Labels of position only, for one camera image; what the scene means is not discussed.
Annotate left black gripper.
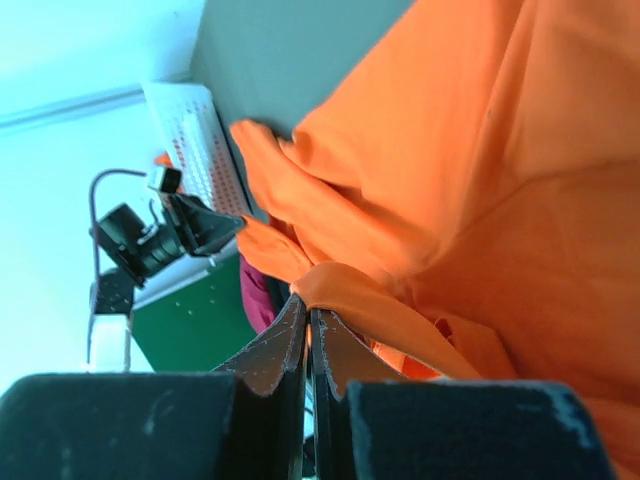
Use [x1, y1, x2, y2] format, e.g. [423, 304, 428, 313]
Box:
[163, 193, 246, 257]

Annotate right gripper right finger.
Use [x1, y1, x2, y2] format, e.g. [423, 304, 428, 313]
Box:
[309, 308, 405, 479]

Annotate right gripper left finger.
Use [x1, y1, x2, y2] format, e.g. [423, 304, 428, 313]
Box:
[215, 295, 306, 479]

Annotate orange t shirt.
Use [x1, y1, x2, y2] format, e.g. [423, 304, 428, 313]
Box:
[231, 1, 639, 479]

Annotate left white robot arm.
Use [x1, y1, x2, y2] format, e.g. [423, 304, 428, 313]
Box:
[86, 193, 247, 371]

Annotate white perforated plastic basket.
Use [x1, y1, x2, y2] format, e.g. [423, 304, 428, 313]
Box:
[135, 82, 250, 308]

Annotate magenta folded t shirt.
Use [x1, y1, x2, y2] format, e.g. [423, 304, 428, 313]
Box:
[239, 256, 276, 335]

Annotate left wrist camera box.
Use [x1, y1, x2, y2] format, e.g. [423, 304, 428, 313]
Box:
[147, 165, 182, 194]

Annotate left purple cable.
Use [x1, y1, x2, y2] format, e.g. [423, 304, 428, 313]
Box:
[88, 168, 149, 281]

